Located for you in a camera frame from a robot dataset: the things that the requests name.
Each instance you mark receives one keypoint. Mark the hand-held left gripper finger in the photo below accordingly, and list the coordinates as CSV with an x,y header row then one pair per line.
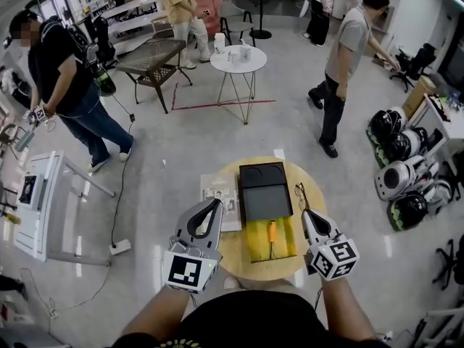
x,y
183,225
218,230

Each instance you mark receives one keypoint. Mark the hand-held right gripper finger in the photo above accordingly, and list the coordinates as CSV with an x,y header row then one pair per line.
x,y
330,224
309,230

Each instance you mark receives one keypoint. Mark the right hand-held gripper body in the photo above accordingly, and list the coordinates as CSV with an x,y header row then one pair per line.
x,y
339,257

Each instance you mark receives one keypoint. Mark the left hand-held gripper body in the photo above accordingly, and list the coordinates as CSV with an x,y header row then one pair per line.
x,y
183,270

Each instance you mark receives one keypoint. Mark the orange screwdriver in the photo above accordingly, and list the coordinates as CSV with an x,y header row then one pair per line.
x,y
272,230

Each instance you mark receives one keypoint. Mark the black tray box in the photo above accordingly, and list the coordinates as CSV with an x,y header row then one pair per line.
x,y
266,199

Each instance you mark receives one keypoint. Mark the person's left forearm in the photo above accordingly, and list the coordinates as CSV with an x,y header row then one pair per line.
x,y
159,314

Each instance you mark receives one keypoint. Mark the person's right forearm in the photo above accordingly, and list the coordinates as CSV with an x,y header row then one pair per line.
x,y
344,310

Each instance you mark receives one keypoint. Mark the brown cardboard box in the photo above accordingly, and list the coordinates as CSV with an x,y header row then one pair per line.
x,y
418,96

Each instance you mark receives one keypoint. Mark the round wooden table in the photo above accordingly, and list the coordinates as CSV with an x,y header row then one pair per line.
x,y
232,252

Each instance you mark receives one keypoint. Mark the grey picture book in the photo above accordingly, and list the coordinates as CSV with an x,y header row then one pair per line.
x,y
217,194

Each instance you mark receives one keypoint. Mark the black eyeglasses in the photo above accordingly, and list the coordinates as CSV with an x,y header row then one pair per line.
x,y
301,194

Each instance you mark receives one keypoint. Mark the person's left white shoe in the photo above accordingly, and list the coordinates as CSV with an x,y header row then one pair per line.
x,y
231,283

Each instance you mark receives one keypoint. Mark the white power strip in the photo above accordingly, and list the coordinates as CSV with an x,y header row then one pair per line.
x,y
120,247

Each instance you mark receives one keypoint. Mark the person's beige trousers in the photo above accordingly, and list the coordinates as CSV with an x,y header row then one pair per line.
x,y
268,286

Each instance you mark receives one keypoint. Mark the pile of helmets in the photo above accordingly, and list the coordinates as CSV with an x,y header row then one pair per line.
x,y
393,178

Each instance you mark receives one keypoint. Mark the person's black shirt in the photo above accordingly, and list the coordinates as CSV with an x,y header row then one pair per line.
x,y
253,325

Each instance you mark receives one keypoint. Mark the black office chair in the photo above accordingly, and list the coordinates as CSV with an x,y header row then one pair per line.
x,y
420,62
103,38
453,263

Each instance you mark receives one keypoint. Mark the white metal rack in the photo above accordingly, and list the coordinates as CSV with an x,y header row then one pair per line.
x,y
446,312

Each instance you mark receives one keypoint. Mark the white standing desk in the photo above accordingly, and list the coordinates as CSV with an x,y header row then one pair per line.
x,y
32,227

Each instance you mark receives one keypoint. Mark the white cluttered table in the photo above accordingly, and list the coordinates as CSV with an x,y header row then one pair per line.
x,y
451,129

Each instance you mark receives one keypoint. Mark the small grey black device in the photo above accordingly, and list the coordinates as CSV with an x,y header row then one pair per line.
x,y
27,190

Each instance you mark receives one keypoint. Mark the yellow black tool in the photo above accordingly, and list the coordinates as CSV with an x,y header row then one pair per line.
x,y
12,219

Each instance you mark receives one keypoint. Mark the white round side table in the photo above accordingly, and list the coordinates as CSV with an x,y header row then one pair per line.
x,y
253,64

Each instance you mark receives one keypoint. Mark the dark metal coffee table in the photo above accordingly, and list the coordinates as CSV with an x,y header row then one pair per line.
x,y
152,54

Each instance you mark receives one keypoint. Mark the small clear cup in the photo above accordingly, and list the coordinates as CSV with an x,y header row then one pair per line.
x,y
233,57

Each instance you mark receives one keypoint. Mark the black metal chair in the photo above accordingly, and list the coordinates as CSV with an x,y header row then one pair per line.
x,y
5,198

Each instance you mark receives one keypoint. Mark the white pump container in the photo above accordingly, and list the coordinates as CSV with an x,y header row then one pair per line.
x,y
245,52

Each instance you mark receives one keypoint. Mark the tall white bottle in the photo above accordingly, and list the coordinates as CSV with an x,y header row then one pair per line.
x,y
219,44

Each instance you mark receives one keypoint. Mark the brown chair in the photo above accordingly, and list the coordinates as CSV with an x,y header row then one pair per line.
x,y
9,136

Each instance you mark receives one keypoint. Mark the black floor stand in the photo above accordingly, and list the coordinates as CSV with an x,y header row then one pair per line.
x,y
260,34

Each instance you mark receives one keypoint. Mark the pink armchair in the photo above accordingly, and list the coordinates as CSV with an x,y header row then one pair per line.
x,y
214,16

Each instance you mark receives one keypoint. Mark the grey chair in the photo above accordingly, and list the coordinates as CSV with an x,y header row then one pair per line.
x,y
235,15

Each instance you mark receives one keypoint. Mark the white shelving unit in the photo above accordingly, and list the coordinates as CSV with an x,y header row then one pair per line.
x,y
130,9

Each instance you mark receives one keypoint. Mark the glass entrance door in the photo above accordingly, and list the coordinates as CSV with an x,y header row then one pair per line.
x,y
58,7

